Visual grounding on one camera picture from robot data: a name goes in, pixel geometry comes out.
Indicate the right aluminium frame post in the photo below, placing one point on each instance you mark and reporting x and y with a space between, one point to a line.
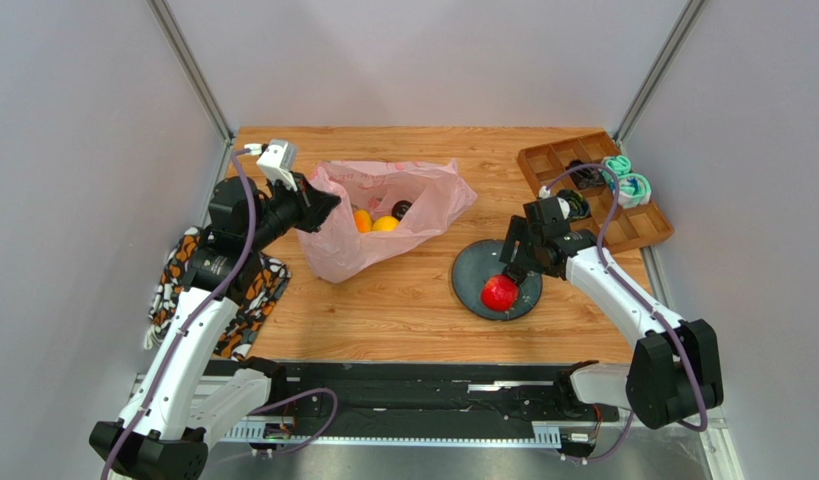
672 45

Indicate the dark green patterned sock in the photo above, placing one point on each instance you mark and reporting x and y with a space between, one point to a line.
578 208

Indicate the yellow lemon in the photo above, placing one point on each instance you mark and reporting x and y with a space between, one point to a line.
385 224

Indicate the mint green rolled sock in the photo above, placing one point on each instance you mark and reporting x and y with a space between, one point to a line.
620 165

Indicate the orange black patterned cloth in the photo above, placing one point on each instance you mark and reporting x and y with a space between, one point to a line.
239 334

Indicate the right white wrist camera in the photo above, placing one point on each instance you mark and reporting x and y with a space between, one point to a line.
564 206

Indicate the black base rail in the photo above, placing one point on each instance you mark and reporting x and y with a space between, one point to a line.
425 404

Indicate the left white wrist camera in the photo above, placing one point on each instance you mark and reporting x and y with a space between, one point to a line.
275 161

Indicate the black rolled sock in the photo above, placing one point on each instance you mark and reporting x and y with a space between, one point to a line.
584 175

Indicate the wooden compartment tray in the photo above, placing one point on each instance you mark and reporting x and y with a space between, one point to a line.
629 229

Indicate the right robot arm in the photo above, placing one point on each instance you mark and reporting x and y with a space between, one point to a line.
675 370

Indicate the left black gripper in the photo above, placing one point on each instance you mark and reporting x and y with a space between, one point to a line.
312 205

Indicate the left aluminium frame post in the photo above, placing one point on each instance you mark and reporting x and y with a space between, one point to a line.
166 20

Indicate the dark purple plum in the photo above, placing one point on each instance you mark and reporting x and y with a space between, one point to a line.
400 209

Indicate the red apple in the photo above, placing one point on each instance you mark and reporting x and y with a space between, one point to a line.
499 293

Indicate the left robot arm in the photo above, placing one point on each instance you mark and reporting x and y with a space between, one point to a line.
161 433

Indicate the pink peach plastic bag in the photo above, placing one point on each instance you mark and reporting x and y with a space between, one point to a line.
438 194

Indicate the aluminium frame post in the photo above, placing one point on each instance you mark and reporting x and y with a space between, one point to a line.
672 45
166 20

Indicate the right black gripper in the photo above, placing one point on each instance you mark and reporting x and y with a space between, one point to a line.
522 249

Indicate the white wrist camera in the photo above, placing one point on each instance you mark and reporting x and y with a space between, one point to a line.
564 206
275 161

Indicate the yellow orange mango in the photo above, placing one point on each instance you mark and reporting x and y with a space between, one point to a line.
363 221

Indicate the white teal rolled sock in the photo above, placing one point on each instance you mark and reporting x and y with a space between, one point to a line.
633 190

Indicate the dark round plate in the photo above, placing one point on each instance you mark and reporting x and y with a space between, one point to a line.
474 266

